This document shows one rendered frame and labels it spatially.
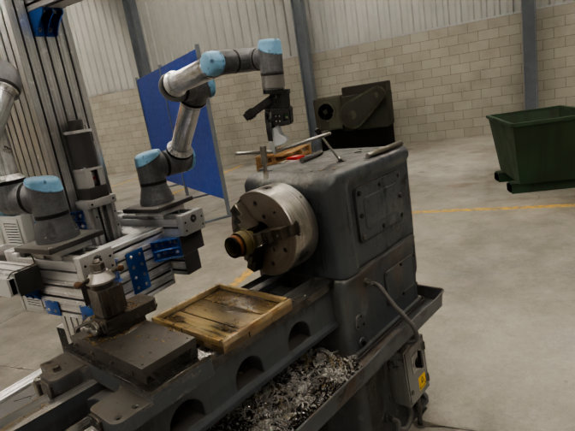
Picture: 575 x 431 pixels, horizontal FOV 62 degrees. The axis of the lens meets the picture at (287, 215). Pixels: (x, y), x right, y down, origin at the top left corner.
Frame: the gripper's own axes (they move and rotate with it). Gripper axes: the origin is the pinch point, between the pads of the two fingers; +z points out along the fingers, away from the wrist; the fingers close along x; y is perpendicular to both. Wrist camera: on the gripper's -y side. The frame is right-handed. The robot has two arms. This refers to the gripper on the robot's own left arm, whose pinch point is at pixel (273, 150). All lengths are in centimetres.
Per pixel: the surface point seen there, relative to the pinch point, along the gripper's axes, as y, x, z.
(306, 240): 10.5, -6.9, 30.3
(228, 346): -7, -46, 47
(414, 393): 48, 19, 111
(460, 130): 205, 976, 152
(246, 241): -8.2, -15.6, 27.0
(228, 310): -14, -24, 48
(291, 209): 6.2, -7.5, 19.0
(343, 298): 21, -1, 55
